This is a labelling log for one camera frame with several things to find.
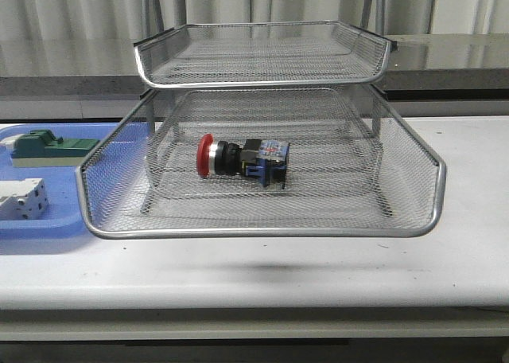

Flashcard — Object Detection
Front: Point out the blue plastic tray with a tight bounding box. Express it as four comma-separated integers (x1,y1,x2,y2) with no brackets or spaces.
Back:
1,123,114,240

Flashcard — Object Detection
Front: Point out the red emergency stop push button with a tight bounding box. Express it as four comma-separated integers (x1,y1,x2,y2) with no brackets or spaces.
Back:
196,134,290,189

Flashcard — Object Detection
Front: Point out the green and beige terminal block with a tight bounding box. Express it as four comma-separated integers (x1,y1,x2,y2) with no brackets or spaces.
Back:
11,130,99,167

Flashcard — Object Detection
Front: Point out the silver mesh tray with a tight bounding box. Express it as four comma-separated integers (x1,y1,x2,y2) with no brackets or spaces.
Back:
134,21,397,89
146,147,382,199
76,85,446,239

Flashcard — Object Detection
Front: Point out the grey stone back counter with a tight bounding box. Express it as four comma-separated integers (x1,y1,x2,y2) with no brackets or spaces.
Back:
1,34,508,123

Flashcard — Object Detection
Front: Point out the white circuit breaker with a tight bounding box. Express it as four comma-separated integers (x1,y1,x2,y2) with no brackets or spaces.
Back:
1,178,49,221

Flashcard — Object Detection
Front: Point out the white pleated curtain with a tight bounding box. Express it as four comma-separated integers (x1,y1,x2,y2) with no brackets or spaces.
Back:
1,0,508,41

